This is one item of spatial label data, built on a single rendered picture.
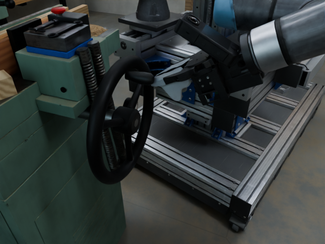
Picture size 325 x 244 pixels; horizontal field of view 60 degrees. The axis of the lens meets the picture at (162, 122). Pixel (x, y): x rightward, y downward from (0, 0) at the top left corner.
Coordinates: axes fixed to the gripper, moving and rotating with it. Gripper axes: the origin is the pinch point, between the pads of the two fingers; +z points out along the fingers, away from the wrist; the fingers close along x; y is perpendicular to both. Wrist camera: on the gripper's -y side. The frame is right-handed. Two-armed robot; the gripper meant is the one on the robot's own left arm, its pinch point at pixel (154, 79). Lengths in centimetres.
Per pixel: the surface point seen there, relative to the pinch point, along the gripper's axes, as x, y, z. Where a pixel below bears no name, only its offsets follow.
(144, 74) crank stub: -2.7, -2.4, -0.3
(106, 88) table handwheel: -9.6, -4.3, 3.7
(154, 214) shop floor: 29, 72, 59
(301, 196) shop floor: 66, 107, 0
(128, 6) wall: 334, -18, 193
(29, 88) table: -9.8, -10.6, 21.3
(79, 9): 33, -21, 33
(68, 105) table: -8.9, -4.0, 15.5
